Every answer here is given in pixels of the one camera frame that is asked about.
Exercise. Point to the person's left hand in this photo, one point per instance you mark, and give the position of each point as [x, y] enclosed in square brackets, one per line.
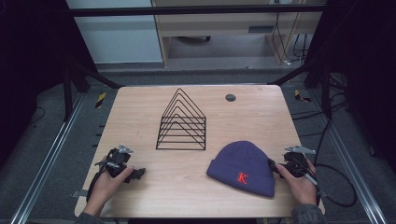
[104, 186]

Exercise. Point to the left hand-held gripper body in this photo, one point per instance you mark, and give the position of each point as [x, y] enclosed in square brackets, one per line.
[115, 161]

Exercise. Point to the light wooden desk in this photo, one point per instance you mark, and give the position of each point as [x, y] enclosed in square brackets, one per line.
[218, 23]

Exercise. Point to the black curtain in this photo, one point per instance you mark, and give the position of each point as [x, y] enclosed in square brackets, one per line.
[28, 62]
[367, 62]

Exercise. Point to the person's right hand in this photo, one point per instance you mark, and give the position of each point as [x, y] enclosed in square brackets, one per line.
[300, 188]

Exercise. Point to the aluminium floor rail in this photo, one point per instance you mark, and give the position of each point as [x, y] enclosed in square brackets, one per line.
[351, 161]
[46, 158]

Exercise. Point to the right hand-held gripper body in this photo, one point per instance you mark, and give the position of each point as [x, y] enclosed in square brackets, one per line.
[296, 163]

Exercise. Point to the black metal stand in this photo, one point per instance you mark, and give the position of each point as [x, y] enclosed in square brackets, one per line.
[325, 90]
[70, 90]

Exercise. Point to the white cabinet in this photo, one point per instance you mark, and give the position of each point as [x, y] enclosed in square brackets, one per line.
[118, 37]

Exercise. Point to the purple knit beanie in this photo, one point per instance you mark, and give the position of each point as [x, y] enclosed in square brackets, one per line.
[241, 168]

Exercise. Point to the grey metal table bracket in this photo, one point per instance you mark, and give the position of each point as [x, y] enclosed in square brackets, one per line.
[79, 193]

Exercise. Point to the yellow black hazard tape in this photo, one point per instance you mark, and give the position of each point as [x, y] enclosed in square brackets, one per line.
[100, 100]
[301, 95]

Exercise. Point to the black horizontal frame bar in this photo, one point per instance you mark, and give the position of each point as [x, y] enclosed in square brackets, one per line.
[193, 11]

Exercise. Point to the grey round table grommet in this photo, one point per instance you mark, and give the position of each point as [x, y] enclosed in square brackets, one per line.
[230, 97]

